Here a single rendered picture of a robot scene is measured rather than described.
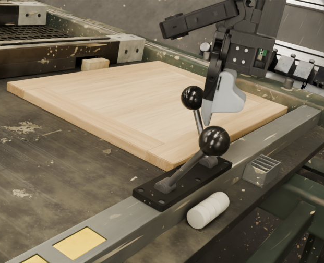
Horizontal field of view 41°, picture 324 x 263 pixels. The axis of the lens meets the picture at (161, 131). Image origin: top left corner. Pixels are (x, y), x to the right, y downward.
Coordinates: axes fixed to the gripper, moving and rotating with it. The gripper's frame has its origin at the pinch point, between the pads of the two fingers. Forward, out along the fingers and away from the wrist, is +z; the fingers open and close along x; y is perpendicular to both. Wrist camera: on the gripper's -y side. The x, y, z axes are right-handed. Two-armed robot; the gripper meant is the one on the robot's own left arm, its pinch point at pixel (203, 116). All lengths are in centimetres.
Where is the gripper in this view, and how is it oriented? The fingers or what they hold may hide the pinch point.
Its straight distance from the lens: 66.3
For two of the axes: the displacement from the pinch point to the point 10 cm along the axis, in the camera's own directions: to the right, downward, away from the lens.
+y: 9.5, 2.6, -1.8
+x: 2.6, -3.2, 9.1
